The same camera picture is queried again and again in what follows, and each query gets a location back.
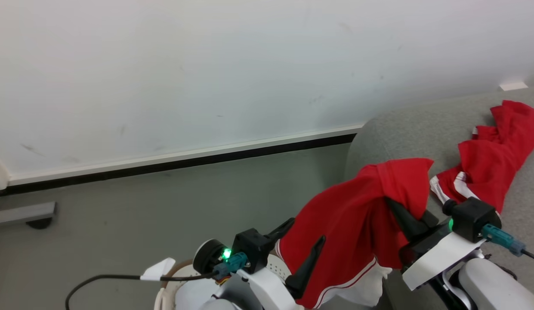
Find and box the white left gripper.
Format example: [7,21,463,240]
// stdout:
[236,217,327,310]

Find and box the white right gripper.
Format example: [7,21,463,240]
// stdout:
[386,197,486,291]

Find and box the red garment with white lining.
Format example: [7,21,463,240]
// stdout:
[275,158,435,310]

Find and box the large red white-striped garment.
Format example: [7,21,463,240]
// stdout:
[429,100,534,215]

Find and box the grey fabric sofa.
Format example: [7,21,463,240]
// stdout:
[344,86,534,310]

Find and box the white perforated laundry basket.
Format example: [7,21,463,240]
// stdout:
[154,254,293,310]

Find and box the white and black baseboard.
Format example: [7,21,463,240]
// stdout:
[0,124,365,198]

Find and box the teal left cable connector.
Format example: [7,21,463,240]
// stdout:
[213,252,249,280]

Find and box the teal cable connector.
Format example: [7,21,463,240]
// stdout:
[213,252,249,280]
[481,223,525,257]

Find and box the teal right cable connector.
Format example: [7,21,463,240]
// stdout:
[481,223,525,257]

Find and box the white paper cable tag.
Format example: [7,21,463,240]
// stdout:
[140,257,176,281]

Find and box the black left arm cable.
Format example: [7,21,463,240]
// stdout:
[65,271,218,310]

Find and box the grey metal frame post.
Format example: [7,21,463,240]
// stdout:
[0,201,56,226]

